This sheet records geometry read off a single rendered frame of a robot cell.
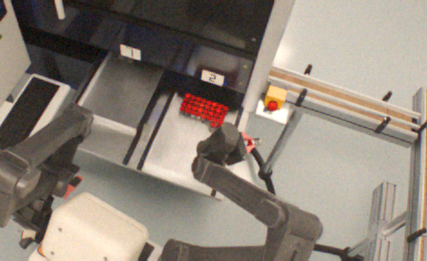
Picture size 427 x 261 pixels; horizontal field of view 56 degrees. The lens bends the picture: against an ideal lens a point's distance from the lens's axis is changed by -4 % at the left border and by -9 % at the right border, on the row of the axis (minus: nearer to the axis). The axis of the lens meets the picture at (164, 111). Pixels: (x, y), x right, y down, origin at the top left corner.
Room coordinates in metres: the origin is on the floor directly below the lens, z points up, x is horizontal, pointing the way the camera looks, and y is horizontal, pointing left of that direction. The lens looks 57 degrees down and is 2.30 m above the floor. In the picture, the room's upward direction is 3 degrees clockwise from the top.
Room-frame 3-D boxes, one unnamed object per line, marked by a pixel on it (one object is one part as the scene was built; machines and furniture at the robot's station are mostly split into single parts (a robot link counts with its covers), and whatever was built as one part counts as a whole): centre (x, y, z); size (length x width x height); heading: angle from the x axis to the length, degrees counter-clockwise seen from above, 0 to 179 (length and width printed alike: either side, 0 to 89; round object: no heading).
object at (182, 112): (0.88, -0.14, 0.90); 0.18 x 0.02 x 0.05; 72
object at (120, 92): (1.01, 0.17, 0.90); 0.34 x 0.26 x 0.04; 162
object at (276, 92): (0.94, -0.42, 1.00); 0.08 x 0.07 x 0.07; 162
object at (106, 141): (0.89, 0.03, 0.87); 0.70 x 0.48 x 0.02; 72
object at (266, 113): (0.98, -0.45, 0.87); 0.14 x 0.13 x 0.02; 162
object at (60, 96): (0.90, 0.62, 0.79); 0.45 x 0.28 x 0.03; 162
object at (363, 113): (0.99, -0.74, 0.92); 0.69 x 0.16 x 0.16; 72
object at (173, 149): (0.80, -0.11, 0.90); 0.34 x 0.26 x 0.04; 162
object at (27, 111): (0.90, 0.59, 0.82); 0.40 x 0.14 x 0.02; 162
